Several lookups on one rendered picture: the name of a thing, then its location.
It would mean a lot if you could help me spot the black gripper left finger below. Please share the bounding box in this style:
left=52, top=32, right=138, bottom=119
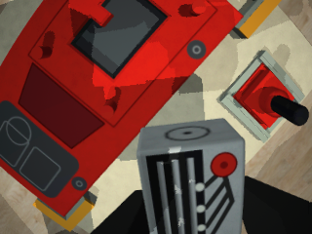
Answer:
left=91, top=190, right=149, bottom=234

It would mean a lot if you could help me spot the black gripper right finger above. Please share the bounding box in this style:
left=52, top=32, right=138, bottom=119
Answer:
left=242, top=176, right=312, bottom=234

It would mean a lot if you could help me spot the red toy car body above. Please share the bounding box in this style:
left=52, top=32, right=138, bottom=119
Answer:
left=0, top=0, right=243, bottom=217

